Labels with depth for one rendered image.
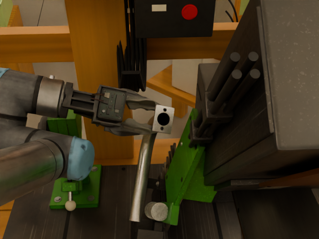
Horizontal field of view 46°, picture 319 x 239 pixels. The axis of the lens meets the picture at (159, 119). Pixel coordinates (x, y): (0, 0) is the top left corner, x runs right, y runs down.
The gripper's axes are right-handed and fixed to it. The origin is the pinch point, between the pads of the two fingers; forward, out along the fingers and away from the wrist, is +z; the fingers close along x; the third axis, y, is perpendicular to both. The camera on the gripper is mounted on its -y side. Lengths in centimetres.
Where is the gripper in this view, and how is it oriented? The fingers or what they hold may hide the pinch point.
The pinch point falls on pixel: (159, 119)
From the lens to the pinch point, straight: 79.9
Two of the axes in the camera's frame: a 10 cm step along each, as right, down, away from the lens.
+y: 2.2, -0.8, -9.7
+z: 9.6, 1.9, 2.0
